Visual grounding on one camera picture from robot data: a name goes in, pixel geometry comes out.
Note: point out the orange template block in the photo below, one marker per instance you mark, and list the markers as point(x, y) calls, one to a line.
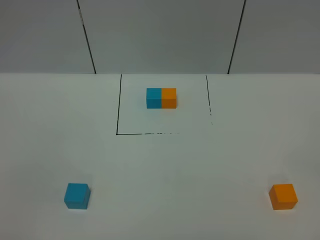
point(168, 98)

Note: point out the blue template block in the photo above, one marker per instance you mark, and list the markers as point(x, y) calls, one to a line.
point(154, 98)

